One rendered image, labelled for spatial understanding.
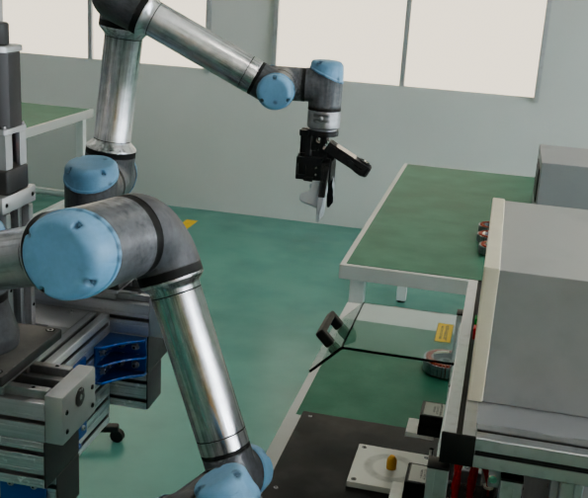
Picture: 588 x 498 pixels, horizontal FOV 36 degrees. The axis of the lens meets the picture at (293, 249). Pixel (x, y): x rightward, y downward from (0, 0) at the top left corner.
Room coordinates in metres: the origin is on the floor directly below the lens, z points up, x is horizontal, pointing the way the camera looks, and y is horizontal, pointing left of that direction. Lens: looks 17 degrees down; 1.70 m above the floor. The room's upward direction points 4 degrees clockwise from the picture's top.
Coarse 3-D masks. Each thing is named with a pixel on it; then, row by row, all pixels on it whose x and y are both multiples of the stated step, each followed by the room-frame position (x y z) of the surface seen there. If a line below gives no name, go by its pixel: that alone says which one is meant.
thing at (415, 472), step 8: (408, 464) 1.35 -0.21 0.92; (416, 464) 1.36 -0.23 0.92; (408, 472) 1.33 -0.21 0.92; (416, 472) 1.33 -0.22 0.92; (424, 472) 1.33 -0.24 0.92; (408, 480) 1.30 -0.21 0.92; (416, 480) 1.31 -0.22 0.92; (424, 480) 1.31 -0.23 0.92; (448, 480) 1.35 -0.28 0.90; (392, 488) 1.34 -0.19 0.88; (400, 488) 1.34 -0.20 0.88; (408, 488) 1.30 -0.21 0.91; (416, 488) 1.30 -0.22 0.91; (424, 488) 1.29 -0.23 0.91; (448, 488) 1.33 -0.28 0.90; (464, 488) 1.33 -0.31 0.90; (480, 488) 1.33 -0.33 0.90; (392, 496) 1.32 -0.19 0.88; (400, 496) 1.32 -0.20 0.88; (408, 496) 1.30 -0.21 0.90; (416, 496) 1.30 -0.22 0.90; (448, 496) 1.30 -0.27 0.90; (464, 496) 1.31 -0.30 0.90; (480, 496) 1.31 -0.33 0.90
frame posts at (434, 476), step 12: (432, 456) 1.15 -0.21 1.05; (432, 468) 1.12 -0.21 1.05; (444, 468) 1.12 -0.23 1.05; (432, 480) 1.12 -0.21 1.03; (444, 480) 1.12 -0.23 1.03; (504, 480) 1.10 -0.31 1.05; (516, 480) 1.10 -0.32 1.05; (432, 492) 1.13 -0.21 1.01; (444, 492) 1.12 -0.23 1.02; (504, 492) 1.10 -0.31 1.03; (516, 492) 1.10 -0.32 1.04
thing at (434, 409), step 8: (424, 408) 1.56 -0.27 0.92; (432, 408) 1.57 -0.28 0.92; (440, 408) 1.57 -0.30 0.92; (424, 416) 1.54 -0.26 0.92; (432, 416) 1.53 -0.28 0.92; (440, 416) 1.54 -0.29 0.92; (408, 424) 1.57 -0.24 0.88; (416, 424) 1.58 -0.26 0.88; (424, 424) 1.54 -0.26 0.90; (432, 424) 1.53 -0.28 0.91; (440, 424) 1.53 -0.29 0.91; (408, 432) 1.54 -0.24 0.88; (416, 432) 1.54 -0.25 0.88; (424, 432) 1.53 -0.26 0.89; (432, 432) 1.53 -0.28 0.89; (440, 432) 1.53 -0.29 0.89; (432, 440) 1.53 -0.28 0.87
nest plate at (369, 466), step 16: (368, 448) 1.65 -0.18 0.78; (384, 448) 1.66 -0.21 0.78; (352, 464) 1.58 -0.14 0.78; (368, 464) 1.59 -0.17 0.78; (384, 464) 1.59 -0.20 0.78; (400, 464) 1.59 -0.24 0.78; (352, 480) 1.52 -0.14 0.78; (368, 480) 1.53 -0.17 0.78; (384, 480) 1.53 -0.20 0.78; (400, 480) 1.53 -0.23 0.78
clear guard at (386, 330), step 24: (360, 312) 1.67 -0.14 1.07; (384, 312) 1.68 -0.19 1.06; (408, 312) 1.69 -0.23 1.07; (432, 312) 1.70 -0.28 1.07; (336, 336) 1.61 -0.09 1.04; (360, 336) 1.55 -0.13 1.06; (384, 336) 1.56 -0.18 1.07; (408, 336) 1.56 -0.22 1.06; (432, 336) 1.57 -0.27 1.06; (456, 336) 1.58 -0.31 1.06; (432, 360) 1.46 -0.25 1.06
